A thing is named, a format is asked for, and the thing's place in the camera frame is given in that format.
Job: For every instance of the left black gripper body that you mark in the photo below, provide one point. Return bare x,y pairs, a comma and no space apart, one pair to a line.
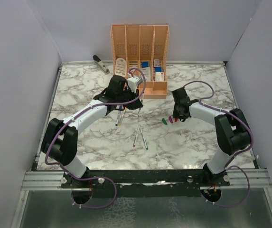
127,96

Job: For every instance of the green white pen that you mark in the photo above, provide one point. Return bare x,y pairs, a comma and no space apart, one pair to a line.
143,138

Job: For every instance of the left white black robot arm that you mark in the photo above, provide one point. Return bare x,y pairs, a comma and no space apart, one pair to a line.
61,137

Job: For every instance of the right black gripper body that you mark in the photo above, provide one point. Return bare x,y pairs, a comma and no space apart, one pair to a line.
176,113

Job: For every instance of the yellow white pen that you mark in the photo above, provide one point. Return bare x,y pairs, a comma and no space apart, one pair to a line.
121,117

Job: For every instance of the purple white pen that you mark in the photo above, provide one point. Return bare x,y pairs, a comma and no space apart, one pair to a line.
136,136

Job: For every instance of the large white box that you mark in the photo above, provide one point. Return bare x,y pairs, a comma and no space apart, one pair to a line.
159,77

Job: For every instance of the blue stamp left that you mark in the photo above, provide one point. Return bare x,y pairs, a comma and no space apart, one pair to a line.
145,64

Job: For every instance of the blue white pen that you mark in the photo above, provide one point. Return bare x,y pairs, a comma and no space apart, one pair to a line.
120,109

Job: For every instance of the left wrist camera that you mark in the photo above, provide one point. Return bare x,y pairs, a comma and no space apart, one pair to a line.
133,83

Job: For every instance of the black grey stapler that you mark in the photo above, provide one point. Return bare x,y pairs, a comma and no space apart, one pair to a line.
100,64

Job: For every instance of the white oval card pack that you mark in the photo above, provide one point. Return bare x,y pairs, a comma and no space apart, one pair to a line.
120,67

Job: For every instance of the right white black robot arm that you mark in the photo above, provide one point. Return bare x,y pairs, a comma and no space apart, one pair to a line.
232,131

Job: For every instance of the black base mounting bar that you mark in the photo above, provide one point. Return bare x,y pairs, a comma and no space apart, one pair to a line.
145,183

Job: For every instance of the orange plastic file organizer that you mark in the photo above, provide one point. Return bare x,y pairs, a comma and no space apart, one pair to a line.
137,43

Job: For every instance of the aluminium frame rail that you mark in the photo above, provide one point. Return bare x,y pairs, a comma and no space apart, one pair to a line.
51,180

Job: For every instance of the red white small box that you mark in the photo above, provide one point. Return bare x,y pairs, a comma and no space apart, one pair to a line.
156,63

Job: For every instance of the white paper packet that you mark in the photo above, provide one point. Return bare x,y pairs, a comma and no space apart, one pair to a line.
147,73

